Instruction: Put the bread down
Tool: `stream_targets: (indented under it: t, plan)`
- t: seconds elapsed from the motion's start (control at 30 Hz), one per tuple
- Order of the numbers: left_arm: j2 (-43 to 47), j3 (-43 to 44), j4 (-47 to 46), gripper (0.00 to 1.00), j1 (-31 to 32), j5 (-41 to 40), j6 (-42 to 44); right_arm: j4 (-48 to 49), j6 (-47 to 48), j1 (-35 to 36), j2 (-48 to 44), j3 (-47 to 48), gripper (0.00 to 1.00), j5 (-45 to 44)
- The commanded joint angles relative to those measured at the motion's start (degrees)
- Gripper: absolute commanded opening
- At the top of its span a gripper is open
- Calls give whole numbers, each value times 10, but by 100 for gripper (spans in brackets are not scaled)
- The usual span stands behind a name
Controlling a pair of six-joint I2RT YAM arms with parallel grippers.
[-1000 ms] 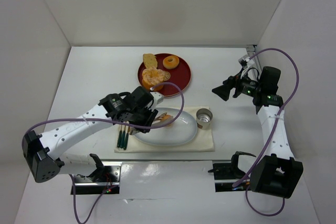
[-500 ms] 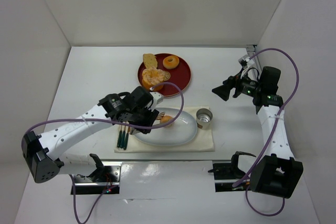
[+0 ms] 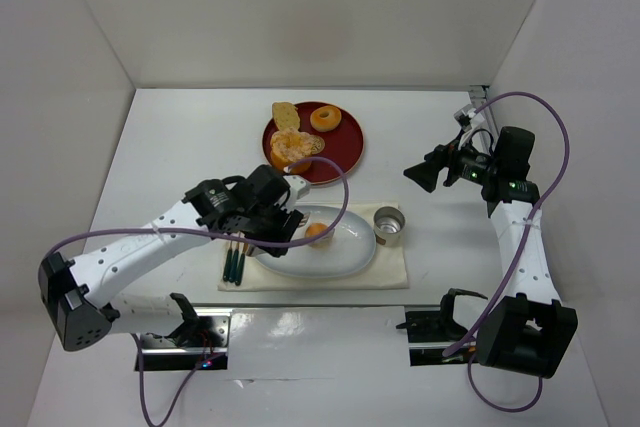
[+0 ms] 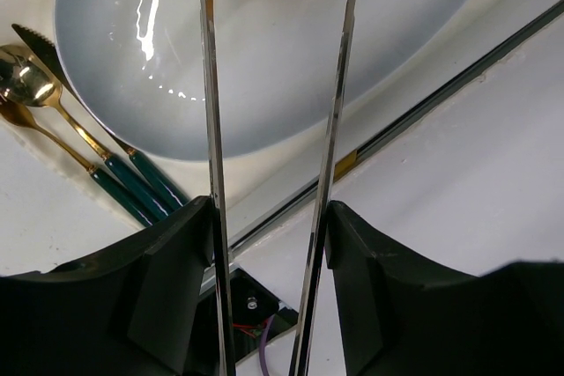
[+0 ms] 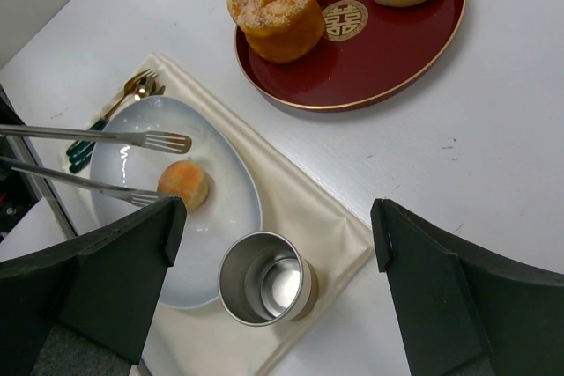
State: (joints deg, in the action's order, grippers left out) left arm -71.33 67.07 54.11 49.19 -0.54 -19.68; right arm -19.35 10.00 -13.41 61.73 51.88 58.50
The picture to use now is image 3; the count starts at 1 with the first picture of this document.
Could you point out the red round tray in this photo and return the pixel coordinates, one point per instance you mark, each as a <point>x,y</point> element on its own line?
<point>344,145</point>

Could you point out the beige cloth placemat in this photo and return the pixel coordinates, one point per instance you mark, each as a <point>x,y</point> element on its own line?
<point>386,270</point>

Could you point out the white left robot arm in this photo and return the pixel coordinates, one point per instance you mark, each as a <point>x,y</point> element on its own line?
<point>82,295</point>

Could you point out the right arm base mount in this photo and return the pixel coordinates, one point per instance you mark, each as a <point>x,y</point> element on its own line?
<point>431,330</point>

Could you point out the gold spoon green handle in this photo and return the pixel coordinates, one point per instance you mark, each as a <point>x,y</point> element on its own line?
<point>228,262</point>

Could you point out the small round bun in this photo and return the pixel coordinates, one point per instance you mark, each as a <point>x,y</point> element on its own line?
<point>321,234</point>

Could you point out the flat seeded bread slice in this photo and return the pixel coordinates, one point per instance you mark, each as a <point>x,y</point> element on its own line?
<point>285,116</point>

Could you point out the gold fork green handle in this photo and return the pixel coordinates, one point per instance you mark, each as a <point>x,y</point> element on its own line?
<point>236,261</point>

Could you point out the glazed ring donut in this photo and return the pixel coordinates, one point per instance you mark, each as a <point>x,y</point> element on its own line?
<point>326,118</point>

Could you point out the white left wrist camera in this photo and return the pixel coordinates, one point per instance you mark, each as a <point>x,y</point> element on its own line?
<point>298,187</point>

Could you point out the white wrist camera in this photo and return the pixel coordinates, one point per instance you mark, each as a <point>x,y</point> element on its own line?
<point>298,187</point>
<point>468,119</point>

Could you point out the pale blue oval plate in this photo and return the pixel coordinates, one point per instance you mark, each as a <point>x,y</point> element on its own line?
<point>349,250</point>

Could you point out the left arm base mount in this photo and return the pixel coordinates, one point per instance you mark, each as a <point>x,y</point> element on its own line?
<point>197,337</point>

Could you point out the sugared twisted bread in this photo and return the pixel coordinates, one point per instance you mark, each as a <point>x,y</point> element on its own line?
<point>290,146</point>

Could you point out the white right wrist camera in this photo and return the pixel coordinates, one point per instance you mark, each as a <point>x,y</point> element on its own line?
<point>468,119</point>

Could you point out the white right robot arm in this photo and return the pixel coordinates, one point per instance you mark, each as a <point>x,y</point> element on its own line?
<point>525,328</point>

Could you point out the steel cup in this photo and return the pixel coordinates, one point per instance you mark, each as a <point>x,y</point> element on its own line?
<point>389,223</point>

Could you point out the gold knife green handle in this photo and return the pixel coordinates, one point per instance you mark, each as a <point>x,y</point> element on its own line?
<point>241,269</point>

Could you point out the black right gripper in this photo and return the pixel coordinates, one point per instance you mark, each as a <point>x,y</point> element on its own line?
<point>445,167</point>

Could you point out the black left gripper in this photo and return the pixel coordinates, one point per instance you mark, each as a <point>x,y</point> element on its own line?
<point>282,229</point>

